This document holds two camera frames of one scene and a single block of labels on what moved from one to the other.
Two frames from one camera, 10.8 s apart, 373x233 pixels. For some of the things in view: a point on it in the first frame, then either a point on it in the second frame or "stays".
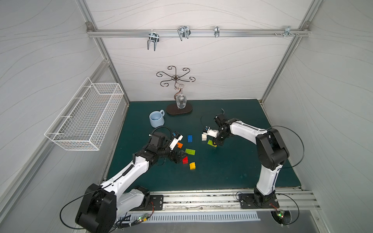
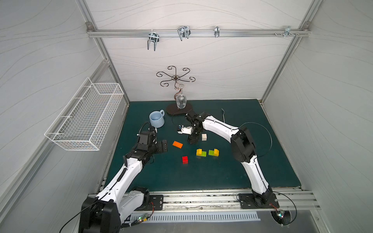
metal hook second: [184, 31] stays
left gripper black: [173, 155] → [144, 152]
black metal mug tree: [172, 109] stays
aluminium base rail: [288, 200] stays
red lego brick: [185, 160] stays
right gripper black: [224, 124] → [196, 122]
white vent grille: [193, 216] stays
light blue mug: [156, 118] stays
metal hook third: [216, 31] stays
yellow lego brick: [192, 166] → [199, 152]
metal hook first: [154, 37] stays
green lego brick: [191, 152] → [199, 152]
